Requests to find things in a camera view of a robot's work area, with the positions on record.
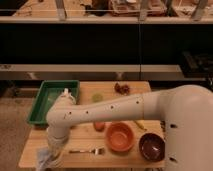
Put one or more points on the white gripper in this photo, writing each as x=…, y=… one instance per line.
x=56, y=143

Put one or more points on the blue grey towel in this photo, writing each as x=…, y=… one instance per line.
x=47, y=158

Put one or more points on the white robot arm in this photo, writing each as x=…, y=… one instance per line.
x=186, y=110

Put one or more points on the silver fork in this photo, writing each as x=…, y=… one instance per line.
x=95, y=151

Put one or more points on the green plastic tray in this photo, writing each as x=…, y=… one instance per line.
x=48, y=92

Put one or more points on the white plastic utensil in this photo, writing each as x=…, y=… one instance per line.
x=66, y=93

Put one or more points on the green round sponge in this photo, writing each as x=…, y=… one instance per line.
x=97, y=97

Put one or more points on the orange bowl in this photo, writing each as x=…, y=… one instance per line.
x=119, y=137

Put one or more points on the brown toy food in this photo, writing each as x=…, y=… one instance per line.
x=122, y=89

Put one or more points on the yellow banana toy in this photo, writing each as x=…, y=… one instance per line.
x=139, y=123

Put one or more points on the dark maroon bowl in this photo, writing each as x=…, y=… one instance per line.
x=152, y=147

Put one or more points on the black equipment on shelf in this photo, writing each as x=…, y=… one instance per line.
x=196, y=65

